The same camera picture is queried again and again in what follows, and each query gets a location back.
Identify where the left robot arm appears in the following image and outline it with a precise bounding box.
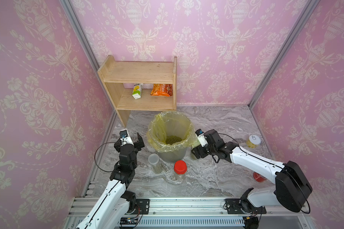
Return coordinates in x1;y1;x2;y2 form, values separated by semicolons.
77;129;145;229

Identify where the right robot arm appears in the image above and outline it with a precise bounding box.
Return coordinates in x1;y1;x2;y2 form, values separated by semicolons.
191;129;313;213

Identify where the green mung beans pile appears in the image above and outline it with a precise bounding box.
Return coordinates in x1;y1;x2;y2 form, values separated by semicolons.
165;135;182;145

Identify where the white lid glass jar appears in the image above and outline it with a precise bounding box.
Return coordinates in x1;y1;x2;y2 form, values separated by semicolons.
148;154;162;174

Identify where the white lid yellow jar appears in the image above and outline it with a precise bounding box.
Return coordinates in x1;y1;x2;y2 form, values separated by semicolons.
246;135;261;148

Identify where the red lid glass jar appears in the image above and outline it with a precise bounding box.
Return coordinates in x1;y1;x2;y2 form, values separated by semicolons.
174;160;187;180

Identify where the yellow plastic bin liner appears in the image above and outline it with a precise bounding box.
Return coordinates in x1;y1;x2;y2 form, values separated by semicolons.
147;111;199;153

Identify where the red can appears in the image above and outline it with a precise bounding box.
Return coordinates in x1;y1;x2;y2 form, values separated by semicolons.
253;172;267;183

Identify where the green white juice carton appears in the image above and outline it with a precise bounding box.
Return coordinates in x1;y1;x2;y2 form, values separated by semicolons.
132;83;143;99

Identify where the wooden two-tier shelf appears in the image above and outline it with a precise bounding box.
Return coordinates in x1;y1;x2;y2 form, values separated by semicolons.
97;55;178;127

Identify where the orange snack bag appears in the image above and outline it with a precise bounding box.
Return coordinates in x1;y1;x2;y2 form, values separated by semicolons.
151;84;173;97

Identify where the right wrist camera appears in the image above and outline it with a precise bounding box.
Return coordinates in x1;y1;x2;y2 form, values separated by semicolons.
195;129;208;147

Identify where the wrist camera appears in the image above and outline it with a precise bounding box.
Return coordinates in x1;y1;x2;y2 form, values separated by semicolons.
195;129;208;147
119;129;134;146

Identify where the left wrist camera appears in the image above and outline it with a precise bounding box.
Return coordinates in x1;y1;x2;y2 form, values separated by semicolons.
119;129;134;146

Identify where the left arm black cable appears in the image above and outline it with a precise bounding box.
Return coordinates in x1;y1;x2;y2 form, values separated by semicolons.
94;141;118;173

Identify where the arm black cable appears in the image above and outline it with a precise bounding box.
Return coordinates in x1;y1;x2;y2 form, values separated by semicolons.
217;133;311;214
94;141;118;173

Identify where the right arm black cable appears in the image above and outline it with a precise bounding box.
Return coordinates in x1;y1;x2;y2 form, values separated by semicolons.
217;133;311;214

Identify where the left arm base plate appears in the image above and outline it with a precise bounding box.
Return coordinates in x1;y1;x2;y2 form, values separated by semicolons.
126;198;151;215

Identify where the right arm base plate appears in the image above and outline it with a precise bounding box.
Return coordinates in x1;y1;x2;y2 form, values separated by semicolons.
223;198;267;215

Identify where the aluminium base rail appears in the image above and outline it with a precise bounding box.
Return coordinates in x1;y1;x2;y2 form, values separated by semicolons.
63;197;314;229

